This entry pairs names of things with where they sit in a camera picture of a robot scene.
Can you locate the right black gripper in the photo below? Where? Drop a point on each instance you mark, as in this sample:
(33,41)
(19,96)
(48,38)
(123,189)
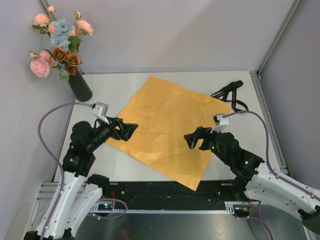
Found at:
(192,138)

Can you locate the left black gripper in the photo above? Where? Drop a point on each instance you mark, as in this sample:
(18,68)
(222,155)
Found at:
(127,129)

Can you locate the orange wrapping paper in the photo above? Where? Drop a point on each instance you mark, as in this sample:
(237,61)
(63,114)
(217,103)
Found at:
(165,112)

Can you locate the black ribbon gold lettering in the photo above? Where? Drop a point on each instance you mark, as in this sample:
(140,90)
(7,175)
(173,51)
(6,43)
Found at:
(228,94)

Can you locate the brown dried flower stem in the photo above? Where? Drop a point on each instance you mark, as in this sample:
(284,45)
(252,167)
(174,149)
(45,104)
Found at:
(67,60)

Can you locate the pink rose stem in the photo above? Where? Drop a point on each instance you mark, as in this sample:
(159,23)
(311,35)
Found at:
(41,63)

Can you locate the light pink carnation stem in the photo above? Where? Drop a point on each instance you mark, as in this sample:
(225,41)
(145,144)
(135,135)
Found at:
(80,29)

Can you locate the blue flower stem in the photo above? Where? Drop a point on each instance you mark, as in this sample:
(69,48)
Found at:
(60,38)

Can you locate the peach rose stem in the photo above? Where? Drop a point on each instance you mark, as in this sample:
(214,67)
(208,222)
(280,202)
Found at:
(44,23)

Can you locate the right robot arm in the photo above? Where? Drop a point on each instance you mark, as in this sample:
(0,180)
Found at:
(255,181)

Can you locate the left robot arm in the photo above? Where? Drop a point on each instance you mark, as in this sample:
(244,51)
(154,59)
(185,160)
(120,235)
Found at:
(77,191)

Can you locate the black cylindrical vase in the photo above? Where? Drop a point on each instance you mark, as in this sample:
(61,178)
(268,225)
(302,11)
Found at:
(79,87)

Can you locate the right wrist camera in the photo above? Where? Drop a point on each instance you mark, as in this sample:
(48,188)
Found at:
(221,122)

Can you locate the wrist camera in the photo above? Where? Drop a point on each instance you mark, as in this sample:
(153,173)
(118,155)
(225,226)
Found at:
(99,110)
(221,122)

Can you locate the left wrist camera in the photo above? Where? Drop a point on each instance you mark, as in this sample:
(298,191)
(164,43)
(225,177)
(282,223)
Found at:
(99,110)

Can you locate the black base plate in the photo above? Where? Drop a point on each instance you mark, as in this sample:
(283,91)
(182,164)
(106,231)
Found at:
(171,192)

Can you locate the grey slotted cable duct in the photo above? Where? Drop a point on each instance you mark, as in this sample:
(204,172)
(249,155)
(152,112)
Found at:
(206,208)

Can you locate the right aluminium frame post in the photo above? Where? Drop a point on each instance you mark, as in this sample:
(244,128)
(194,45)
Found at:
(282,31)

